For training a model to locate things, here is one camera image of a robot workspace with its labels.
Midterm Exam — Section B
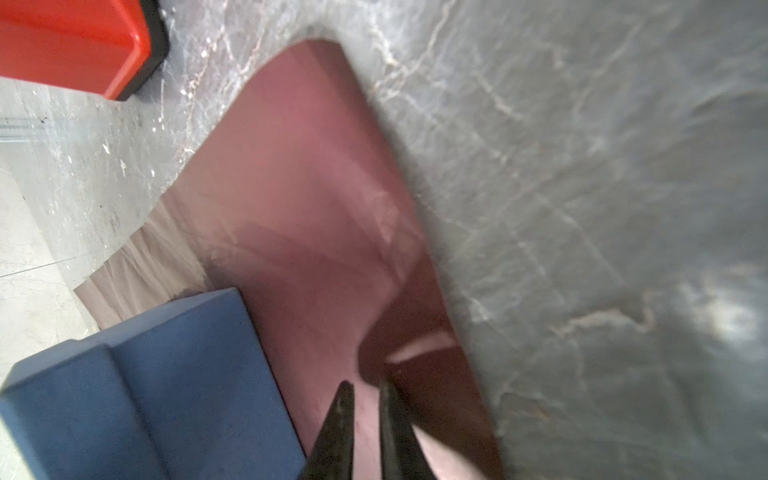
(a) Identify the dark red wrapping paper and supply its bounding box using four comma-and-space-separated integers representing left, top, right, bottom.
75, 39, 504, 479

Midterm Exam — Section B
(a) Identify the red tape dispenser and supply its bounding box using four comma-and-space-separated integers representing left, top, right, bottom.
1, 0, 169, 101

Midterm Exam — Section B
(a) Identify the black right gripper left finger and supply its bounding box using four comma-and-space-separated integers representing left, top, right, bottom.
298, 380, 355, 480

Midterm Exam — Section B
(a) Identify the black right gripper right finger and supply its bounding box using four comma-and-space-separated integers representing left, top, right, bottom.
379, 381, 437, 480

